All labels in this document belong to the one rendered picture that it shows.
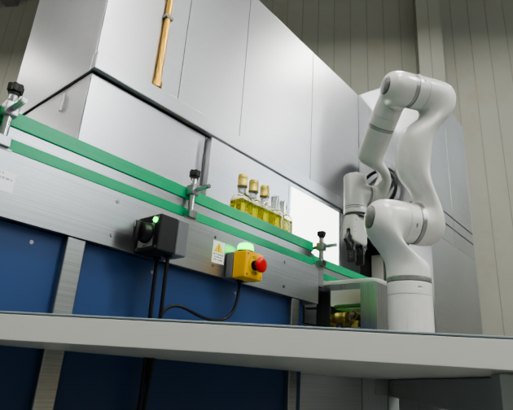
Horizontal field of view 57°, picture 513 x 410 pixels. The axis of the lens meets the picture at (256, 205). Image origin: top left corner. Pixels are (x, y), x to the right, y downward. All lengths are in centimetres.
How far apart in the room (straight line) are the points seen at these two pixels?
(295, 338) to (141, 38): 131
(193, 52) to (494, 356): 152
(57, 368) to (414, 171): 102
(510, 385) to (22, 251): 79
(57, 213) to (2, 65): 741
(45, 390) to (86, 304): 17
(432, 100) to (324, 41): 546
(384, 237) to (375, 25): 587
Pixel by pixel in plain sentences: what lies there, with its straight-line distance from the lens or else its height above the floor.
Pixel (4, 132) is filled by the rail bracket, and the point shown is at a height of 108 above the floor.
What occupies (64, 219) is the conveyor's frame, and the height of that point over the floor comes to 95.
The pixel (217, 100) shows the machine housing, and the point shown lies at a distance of 184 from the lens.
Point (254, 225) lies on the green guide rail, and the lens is 138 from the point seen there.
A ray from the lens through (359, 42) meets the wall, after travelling 688.
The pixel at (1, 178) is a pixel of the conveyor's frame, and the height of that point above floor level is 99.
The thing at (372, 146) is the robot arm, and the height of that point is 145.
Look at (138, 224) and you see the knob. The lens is 102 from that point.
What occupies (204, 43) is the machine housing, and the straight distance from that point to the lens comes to 191.
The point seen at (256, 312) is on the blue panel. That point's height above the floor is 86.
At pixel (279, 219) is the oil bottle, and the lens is 167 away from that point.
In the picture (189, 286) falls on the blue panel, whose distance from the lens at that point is 118.
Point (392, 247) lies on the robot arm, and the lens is 135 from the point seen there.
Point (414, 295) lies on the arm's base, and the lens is 132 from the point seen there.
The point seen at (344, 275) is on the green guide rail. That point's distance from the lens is 198.
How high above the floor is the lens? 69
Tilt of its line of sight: 20 degrees up
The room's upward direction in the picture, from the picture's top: 4 degrees clockwise
